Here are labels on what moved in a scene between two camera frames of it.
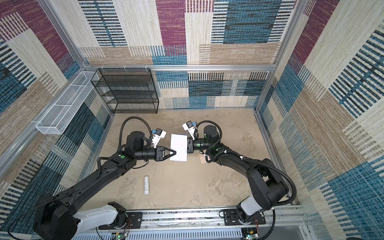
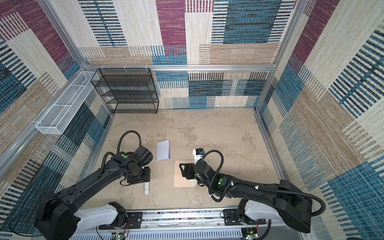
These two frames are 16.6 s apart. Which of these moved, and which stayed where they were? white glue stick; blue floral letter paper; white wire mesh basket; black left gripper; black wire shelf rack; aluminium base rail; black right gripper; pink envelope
Moved: black left gripper; black right gripper; pink envelope; blue floral letter paper
Stayed: aluminium base rail; white wire mesh basket; white glue stick; black wire shelf rack
